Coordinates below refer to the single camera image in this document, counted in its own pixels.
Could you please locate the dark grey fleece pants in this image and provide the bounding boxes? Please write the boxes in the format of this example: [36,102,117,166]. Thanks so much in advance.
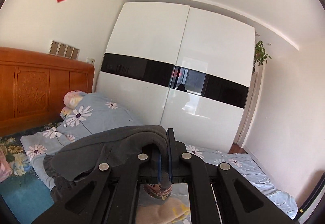
[43,125,172,202]

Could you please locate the beige cream knit sweater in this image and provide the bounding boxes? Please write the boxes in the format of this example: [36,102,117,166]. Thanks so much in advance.
[135,198,190,224]

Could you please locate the teal floral bed blanket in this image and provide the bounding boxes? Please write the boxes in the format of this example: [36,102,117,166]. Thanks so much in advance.
[1,122,61,223]

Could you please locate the grey daisy print duvet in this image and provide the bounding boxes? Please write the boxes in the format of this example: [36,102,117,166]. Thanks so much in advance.
[21,93,298,223]

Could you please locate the pink floral pillow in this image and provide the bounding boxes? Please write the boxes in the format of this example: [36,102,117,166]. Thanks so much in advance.
[60,90,87,119]

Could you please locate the pink cloth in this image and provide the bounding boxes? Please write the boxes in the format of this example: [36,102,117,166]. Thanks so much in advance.
[0,150,13,182]

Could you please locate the white black sliding wardrobe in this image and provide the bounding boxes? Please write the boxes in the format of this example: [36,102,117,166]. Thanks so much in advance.
[96,2,255,152]

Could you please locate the orange wooden headboard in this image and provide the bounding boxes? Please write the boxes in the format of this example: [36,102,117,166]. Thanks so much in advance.
[1,47,95,136]

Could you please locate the green potted plant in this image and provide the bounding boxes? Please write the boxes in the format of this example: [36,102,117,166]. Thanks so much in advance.
[253,41,272,66]

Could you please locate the white wall socket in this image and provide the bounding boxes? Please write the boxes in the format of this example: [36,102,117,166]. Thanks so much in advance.
[86,57,95,65]

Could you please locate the beige wall switch panel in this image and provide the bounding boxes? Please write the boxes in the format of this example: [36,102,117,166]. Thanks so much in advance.
[49,41,79,60]

